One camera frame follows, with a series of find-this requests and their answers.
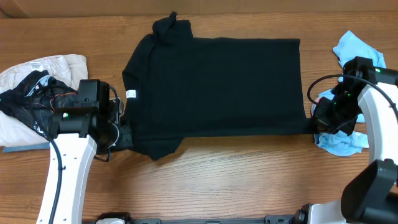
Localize light blue shirt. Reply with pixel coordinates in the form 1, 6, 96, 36
310, 30, 387, 157

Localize black shirt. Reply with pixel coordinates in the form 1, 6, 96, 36
122, 12, 315, 160

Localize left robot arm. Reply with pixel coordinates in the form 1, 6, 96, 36
37, 80, 133, 223

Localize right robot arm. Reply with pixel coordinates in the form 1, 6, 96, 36
288, 57, 397, 223

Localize blue denim garment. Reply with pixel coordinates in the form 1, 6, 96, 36
2, 142, 50, 153

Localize beige folded garment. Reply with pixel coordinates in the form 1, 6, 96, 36
1, 54, 88, 147

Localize black patterned shorts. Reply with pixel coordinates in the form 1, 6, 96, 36
1, 70, 78, 139

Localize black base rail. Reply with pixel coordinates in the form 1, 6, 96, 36
82, 210, 308, 224

